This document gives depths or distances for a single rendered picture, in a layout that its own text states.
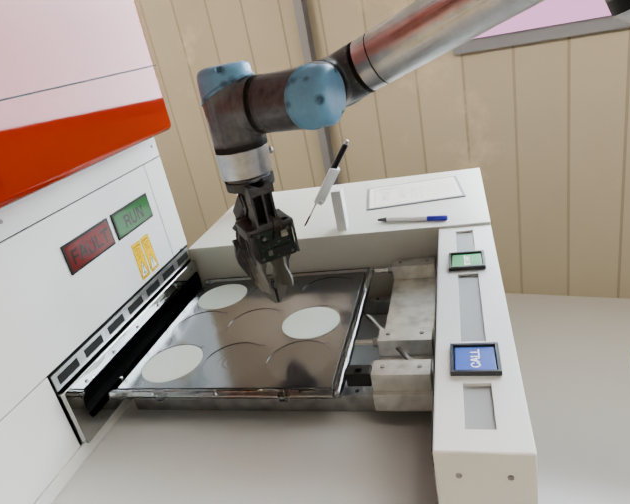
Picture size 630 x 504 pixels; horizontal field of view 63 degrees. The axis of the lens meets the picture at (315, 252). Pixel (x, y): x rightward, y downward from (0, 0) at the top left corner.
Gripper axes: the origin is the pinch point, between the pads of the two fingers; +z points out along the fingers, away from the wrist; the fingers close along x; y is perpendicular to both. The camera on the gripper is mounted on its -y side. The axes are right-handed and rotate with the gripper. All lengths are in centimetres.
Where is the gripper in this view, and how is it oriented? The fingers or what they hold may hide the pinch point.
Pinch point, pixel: (274, 292)
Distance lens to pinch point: 84.4
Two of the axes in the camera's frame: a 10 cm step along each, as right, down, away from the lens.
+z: 1.9, 9.0, 3.9
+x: 9.0, -3.2, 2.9
